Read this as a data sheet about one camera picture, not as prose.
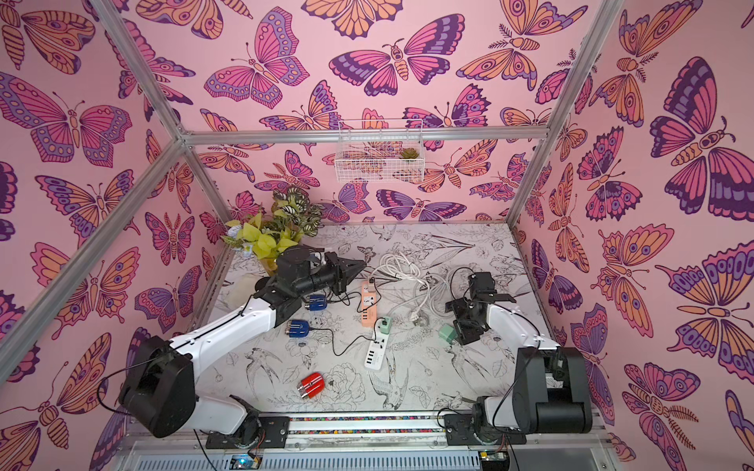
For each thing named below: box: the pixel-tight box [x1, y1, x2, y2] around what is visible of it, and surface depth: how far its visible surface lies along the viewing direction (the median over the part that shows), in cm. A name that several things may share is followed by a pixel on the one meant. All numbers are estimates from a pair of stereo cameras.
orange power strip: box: [360, 279, 378, 327], surface depth 96 cm
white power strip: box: [364, 317, 390, 370], surface depth 86 cm
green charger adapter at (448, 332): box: [438, 323, 457, 343], surface depth 91 cm
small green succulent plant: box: [399, 147, 420, 159], surface depth 94 cm
